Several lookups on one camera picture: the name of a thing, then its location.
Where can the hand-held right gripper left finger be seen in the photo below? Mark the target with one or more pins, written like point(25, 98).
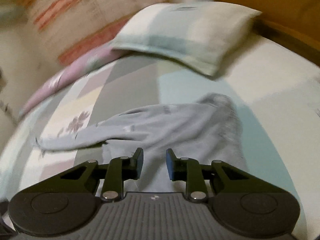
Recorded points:
point(140, 162)

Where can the wooden headboard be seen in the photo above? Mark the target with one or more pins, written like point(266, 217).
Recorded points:
point(275, 5)

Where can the checked pillow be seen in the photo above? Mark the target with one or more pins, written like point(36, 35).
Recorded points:
point(187, 32)

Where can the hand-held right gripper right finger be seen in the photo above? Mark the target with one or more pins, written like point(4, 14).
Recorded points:
point(170, 165)

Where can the grey printed pants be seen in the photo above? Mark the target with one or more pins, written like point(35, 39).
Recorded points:
point(175, 120)

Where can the patterned beige red curtain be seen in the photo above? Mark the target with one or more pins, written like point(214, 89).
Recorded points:
point(87, 12)

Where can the purple floral quilt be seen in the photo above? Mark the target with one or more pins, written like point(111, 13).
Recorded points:
point(75, 75)

